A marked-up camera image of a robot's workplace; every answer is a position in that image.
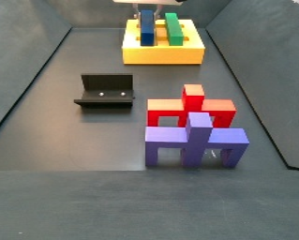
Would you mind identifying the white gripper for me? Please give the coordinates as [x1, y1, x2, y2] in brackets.
[112, 0, 185, 20]

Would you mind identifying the blue rectangular block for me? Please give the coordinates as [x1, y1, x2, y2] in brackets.
[140, 10, 154, 46]

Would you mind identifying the yellow slotted board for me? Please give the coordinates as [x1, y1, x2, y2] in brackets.
[122, 20, 206, 65]

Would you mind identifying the green rectangular block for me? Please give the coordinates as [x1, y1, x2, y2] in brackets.
[166, 13, 185, 46]

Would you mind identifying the red cross-shaped block structure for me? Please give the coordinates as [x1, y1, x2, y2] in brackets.
[147, 84, 237, 128]

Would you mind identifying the purple cross-shaped block structure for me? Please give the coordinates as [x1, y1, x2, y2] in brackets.
[146, 112, 250, 168]

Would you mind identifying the black angled bracket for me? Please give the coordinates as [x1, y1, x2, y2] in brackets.
[74, 73, 134, 107]

